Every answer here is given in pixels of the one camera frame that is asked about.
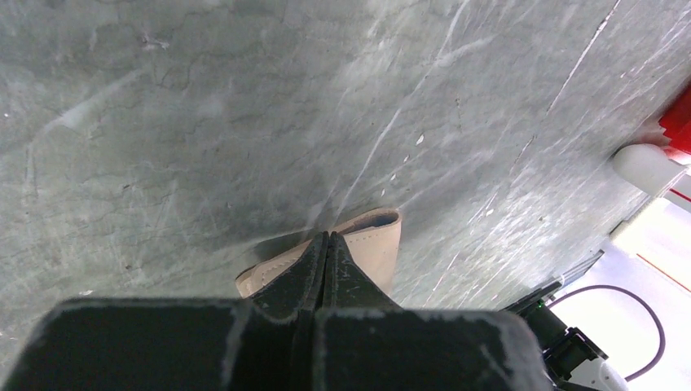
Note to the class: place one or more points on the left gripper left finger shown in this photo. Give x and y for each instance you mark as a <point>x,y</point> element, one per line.
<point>260,343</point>

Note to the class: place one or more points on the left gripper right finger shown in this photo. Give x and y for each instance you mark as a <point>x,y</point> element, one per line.
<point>360,345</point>

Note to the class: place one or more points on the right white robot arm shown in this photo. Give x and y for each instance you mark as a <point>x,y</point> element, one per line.
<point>572,360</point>

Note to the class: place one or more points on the red plastic bin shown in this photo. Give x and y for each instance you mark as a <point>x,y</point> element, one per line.
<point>676,127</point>

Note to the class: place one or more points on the white PVC pipe frame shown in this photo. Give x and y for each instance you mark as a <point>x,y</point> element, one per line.
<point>660,172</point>

